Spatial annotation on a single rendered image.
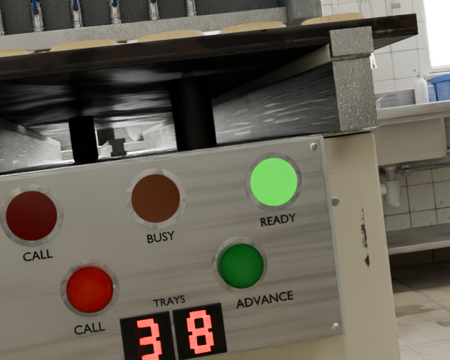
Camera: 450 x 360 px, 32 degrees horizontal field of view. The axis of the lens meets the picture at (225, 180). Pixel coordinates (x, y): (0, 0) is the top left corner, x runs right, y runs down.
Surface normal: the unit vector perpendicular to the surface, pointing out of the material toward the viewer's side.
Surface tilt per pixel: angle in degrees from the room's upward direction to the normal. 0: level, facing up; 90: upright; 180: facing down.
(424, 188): 90
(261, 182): 90
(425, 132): 91
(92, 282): 90
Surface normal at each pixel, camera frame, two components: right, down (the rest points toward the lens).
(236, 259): 0.17, 0.03
